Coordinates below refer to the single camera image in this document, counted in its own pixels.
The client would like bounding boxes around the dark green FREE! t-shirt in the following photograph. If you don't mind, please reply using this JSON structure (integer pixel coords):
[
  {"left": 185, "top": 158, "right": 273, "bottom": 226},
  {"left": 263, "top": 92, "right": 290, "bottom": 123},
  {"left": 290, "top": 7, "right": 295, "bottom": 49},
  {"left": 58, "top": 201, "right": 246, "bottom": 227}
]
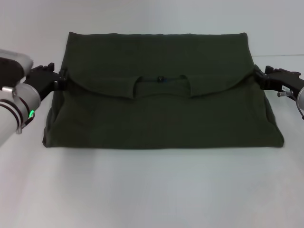
[{"left": 42, "top": 31, "right": 285, "bottom": 149}]

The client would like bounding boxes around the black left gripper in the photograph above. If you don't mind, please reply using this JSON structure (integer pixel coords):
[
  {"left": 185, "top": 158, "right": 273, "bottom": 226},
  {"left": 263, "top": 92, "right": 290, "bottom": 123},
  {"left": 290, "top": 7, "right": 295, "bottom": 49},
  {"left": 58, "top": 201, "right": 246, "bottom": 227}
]
[{"left": 23, "top": 62, "right": 70, "bottom": 102}]

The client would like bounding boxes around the silver right arm cable plug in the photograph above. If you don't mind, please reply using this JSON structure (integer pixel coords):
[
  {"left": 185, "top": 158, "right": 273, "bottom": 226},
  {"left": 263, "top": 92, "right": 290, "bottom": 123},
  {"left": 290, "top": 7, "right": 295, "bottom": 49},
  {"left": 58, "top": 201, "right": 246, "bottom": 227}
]
[{"left": 277, "top": 91, "right": 304, "bottom": 122}]

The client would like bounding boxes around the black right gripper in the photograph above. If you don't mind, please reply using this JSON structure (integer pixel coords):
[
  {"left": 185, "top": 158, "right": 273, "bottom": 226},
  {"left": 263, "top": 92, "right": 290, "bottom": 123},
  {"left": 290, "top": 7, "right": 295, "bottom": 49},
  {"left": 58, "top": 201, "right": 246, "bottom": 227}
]
[{"left": 253, "top": 63, "right": 304, "bottom": 96}]

